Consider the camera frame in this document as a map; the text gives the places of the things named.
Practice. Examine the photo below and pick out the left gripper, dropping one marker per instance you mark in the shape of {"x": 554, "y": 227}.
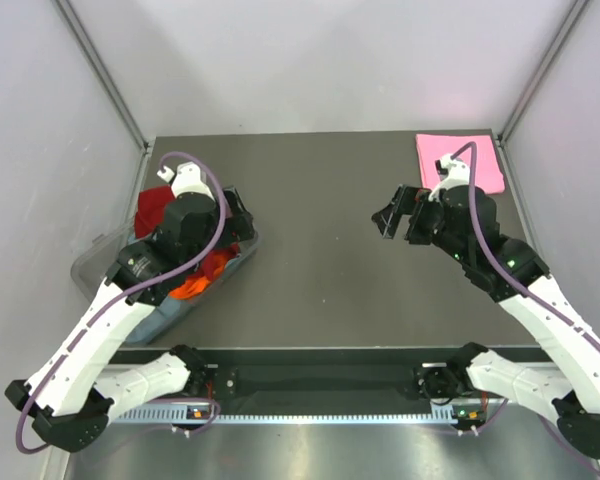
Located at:
{"x": 238, "y": 226}

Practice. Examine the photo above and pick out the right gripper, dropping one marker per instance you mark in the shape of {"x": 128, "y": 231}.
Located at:
{"x": 406, "y": 200}

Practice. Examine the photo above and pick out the red t shirt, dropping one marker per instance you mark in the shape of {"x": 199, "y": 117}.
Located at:
{"x": 150, "y": 209}

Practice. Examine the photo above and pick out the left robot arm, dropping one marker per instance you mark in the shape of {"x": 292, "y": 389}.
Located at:
{"x": 68, "y": 400}

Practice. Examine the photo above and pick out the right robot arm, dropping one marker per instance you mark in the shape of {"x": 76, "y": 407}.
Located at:
{"x": 462, "y": 222}

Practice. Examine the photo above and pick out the orange t shirt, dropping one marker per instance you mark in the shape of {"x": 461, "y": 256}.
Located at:
{"x": 210, "y": 270}

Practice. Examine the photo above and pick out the folded pink t shirt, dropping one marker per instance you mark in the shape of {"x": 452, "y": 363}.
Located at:
{"x": 431, "y": 147}

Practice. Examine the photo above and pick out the grey blue t shirt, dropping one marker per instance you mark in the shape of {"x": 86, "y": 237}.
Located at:
{"x": 166, "y": 315}

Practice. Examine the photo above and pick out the clear plastic bin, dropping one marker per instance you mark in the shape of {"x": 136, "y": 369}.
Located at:
{"x": 129, "y": 261}

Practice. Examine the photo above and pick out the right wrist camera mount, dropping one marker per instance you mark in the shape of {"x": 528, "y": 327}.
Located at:
{"x": 452, "y": 173}

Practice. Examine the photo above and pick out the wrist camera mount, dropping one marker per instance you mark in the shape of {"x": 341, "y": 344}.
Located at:
{"x": 186, "y": 178}
{"x": 452, "y": 173}

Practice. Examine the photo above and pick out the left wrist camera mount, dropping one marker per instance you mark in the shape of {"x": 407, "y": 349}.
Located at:
{"x": 186, "y": 178}

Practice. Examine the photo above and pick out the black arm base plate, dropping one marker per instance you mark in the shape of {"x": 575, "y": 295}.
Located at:
{"x": 224, "y": 382}

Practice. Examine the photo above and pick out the left aluminium frame post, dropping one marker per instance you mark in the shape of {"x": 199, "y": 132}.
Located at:
{"x": 76, "y": 27}

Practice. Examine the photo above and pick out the aluminium frame post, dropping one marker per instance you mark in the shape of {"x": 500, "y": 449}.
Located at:
{"x": 76, "y": 27}
{"x": 575, "y": 13}

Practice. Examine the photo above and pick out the right aluminium frame post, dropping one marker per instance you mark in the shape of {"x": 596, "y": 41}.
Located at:
{"x": 575, "y": 13}

